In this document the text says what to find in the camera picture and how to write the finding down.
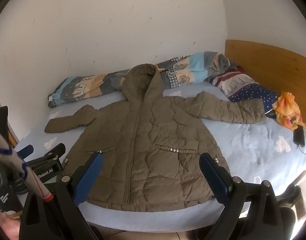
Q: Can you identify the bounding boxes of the orange cloth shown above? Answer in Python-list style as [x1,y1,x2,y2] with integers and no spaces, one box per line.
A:
[271,91,306,130]

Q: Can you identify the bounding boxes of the olive hooded puffer jacket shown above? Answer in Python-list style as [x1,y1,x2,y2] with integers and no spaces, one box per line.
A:
[44,64,267,213]

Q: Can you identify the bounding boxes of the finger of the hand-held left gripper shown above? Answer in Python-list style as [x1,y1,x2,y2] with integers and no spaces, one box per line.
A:
[16,144,34,159]
[41,143,67,162]

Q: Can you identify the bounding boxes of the star and stripe pillow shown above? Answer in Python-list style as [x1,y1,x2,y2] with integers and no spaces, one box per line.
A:
[204,66,281,117]

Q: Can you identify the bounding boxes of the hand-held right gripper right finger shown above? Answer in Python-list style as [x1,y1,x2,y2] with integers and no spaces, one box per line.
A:
[199,152,284,240]

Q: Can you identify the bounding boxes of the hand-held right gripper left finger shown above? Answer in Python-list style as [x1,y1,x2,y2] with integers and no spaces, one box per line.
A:
[19,152,103,240]

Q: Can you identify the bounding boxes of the patchwork cartoon blanket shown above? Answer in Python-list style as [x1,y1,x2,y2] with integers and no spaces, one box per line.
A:
[48,51,239,108]

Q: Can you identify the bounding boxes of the light blue bed sheet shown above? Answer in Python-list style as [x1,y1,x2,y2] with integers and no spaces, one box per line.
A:
[12,81,306,233]

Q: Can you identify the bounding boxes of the person's left hand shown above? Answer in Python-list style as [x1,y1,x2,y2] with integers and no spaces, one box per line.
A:
[0,212,21,240]

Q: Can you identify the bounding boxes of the wooden headboard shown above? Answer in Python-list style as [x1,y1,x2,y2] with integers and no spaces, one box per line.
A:
[224,39,306,140]

